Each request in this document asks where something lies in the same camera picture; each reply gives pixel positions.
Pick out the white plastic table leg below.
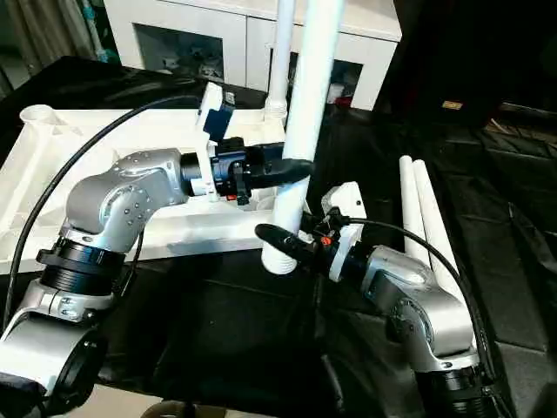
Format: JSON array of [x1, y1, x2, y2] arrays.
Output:
[[412, 159, 463, 302], [260, 0, 347, 275], [265, 0, 293, 122], [399, 156, 431, 259]]

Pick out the dark cabinet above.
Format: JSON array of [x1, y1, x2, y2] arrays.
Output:
[[378, 0, 557, 131]]

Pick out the white plastic table top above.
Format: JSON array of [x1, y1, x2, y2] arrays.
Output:
[[0, 104, 315, 275]]

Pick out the grey curtain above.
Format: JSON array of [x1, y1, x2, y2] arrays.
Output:
[[0, 0, 101, 84]]

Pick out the black plastic mat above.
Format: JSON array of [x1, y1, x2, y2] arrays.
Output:
[[0, 56, 557, 418]]

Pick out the white cabinet with glass doors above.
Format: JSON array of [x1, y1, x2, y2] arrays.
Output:
[[104, 0, 404, 112]]

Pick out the black right camera cable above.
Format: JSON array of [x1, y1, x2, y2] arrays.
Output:
[[330, 215, 510, 418]]

